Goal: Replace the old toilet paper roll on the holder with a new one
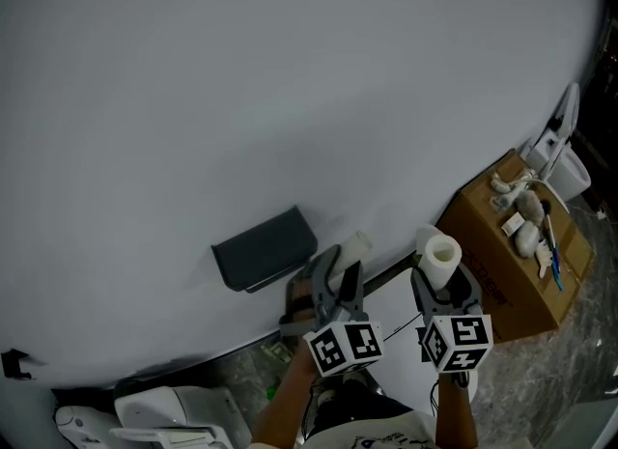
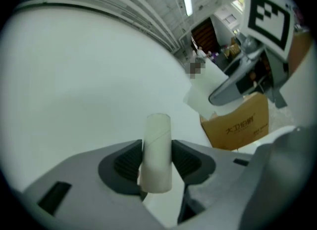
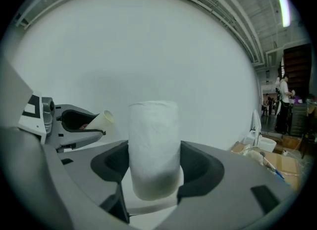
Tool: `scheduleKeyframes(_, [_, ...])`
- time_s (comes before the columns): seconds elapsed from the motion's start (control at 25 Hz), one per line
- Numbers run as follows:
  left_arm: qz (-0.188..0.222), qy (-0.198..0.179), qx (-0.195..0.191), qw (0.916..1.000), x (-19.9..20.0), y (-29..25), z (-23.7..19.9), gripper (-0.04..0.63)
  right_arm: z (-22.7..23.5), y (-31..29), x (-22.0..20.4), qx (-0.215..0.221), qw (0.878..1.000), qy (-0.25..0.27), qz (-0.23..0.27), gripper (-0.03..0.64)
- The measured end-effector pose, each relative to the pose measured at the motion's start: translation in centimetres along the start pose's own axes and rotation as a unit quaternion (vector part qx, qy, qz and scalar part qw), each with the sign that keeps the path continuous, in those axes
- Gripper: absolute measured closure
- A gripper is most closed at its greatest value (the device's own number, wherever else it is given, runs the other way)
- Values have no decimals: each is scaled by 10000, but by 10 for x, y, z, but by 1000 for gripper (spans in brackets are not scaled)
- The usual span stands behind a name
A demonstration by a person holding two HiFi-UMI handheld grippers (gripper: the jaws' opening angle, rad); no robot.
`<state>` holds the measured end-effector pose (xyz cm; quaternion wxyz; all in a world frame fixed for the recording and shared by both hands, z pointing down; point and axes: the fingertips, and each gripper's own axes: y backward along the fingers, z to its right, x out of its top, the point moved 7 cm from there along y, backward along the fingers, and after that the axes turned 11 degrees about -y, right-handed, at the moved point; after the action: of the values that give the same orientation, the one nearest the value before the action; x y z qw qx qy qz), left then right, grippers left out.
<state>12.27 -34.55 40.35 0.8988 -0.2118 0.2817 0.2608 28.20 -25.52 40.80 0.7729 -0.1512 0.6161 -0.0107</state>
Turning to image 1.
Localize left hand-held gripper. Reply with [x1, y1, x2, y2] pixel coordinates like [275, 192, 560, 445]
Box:
[302, 243, 385, 379]

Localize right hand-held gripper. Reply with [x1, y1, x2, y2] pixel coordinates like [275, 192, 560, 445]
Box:
[409, 262, 494, 388]

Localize new white toilet paper roll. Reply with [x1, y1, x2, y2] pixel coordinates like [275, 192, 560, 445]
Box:
[414, 223, 464, 292]

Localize old toilet paper roll tube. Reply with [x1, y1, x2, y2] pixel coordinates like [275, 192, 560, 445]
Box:
[336, 230, 374, 275]

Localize dark grey toilet paper holder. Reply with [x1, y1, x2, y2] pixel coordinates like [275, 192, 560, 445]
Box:
[211, 204, 320, 295]

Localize person's right forearm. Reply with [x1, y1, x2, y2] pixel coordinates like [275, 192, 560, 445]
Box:
[433, 372, 480, 449]

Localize person's left forearm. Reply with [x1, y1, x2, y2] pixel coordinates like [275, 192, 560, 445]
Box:
[250, 338, 321, 449]

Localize white toilet with raised lid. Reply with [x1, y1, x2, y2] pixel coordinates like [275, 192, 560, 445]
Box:
[522, 81, 593, 203]

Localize white toilet with control panel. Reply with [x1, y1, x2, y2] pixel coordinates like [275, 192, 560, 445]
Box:
[52, 384, 254, 449]

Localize grey rack with brown contents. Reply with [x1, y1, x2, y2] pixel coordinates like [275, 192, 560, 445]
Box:
[278, 259, 323, 340]

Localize brown cardboard box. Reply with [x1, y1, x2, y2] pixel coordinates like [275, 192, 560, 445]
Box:
[434, 148, 597, 345]

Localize small white box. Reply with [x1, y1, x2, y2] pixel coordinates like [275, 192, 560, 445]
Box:
[500, 212, 527, 238]

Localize blue pen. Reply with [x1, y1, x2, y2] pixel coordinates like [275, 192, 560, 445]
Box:
[548, 240, 566, 292]

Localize grey fluffy duster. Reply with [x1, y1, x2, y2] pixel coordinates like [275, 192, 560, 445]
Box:
[512, 191, 546, 224]

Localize person's black shorts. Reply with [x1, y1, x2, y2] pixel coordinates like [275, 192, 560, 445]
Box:
[308, 379, 416, 438]

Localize person's white printed shirt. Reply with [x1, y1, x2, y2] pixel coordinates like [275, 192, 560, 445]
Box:
[301, 407, 441, 449]

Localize white coiled cable with plug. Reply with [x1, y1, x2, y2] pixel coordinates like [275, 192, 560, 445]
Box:
[490, 168, 539, 196]

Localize black wall bracket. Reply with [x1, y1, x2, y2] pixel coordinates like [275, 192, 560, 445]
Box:
[0, 348, 38, 381]

